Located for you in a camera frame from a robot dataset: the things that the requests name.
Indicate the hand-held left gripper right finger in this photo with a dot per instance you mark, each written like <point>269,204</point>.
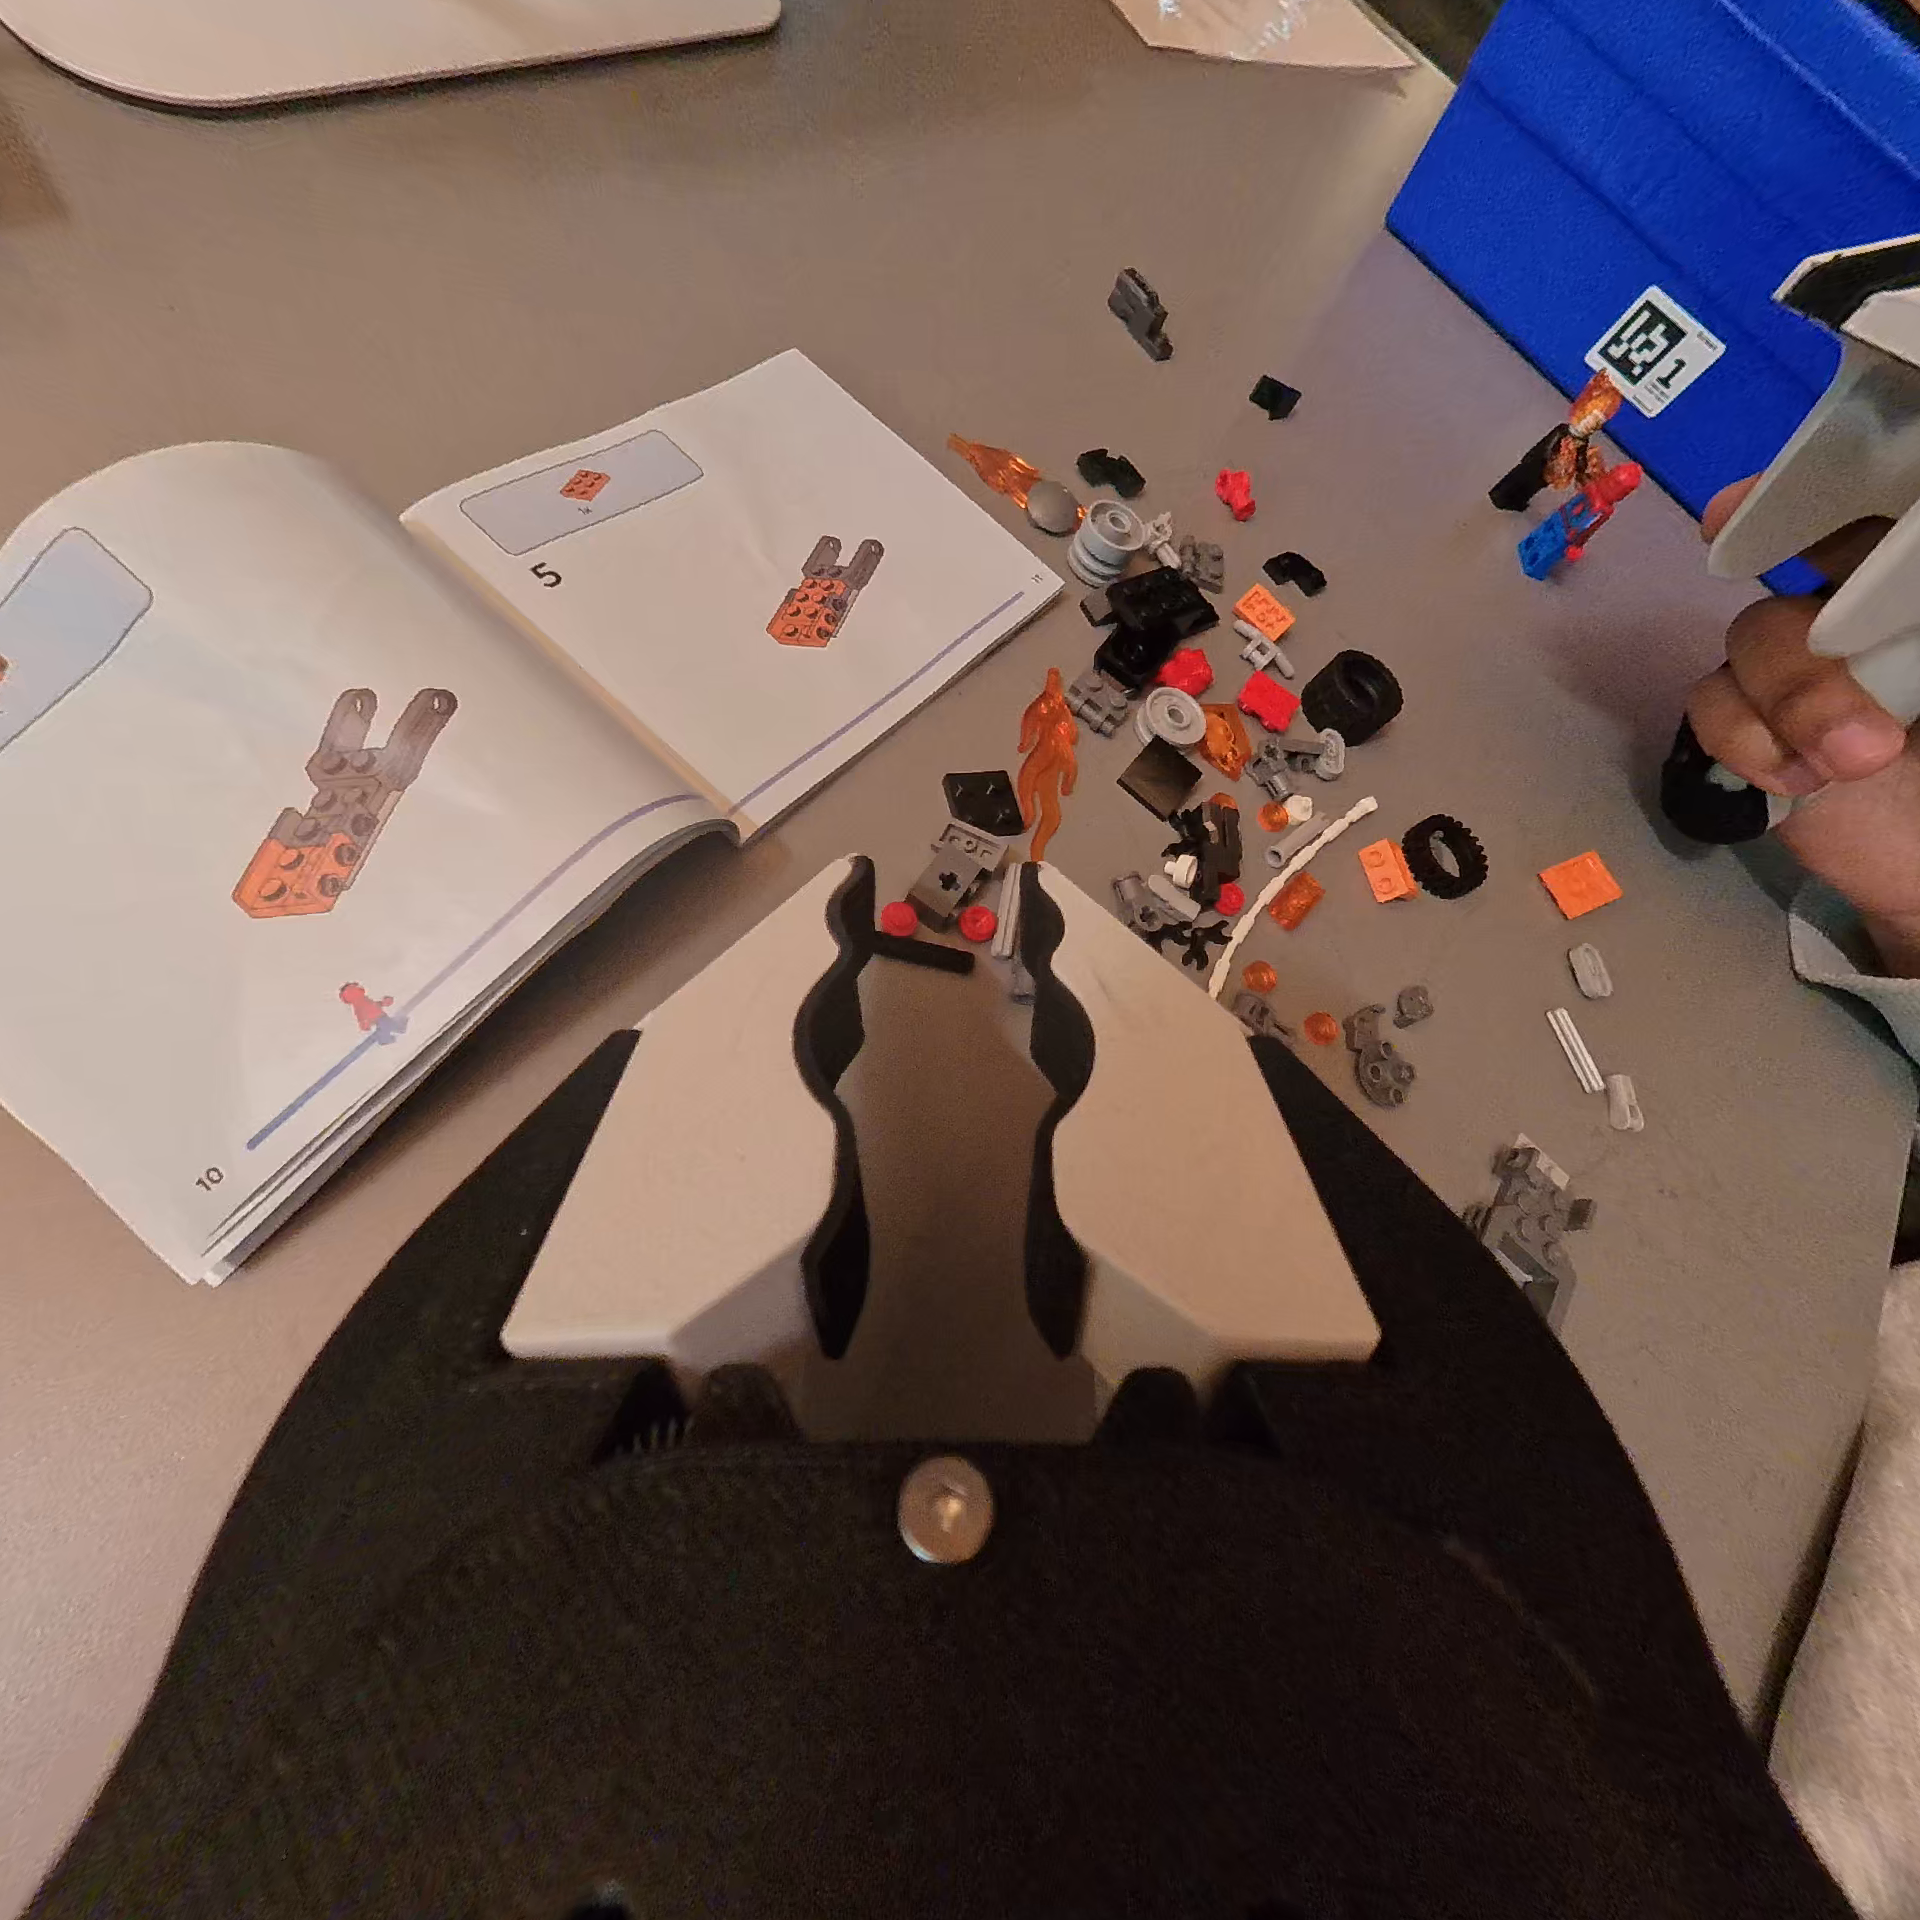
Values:
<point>1200,1171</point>

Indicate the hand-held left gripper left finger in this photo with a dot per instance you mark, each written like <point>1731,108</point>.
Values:
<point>675,1141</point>

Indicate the pile of lego pieces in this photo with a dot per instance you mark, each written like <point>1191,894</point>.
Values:
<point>1154,602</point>

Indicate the person's right forearm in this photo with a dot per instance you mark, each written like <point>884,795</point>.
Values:
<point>1875,961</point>

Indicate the red and blue lego minifigure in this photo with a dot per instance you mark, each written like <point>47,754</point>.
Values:
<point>1583,519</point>

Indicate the flame-headed black lego minifigure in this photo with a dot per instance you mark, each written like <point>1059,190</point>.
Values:
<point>1553,444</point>

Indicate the black lego tyre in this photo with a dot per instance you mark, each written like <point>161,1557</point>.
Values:
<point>1350,693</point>
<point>1449,860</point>

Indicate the open lego instruction booklet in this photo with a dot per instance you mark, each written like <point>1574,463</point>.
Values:
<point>496,779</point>

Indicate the tall orange lego flame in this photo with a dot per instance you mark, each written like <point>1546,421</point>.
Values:
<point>1047,751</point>

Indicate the person's right hand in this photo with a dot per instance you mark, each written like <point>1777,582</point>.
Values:
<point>1786,721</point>

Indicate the blue plastic bin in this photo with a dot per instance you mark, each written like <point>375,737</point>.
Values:
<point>1635,165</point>

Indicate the beige paper sheet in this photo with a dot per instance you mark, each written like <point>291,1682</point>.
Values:
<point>1274,26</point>

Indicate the person's cream sweater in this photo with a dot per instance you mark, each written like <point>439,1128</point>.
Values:
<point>1852,1619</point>

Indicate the white laptop stand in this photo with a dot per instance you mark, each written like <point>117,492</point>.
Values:
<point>375,39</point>

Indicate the grey lego frame assembly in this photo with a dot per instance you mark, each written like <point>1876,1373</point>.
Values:
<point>1529,1224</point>

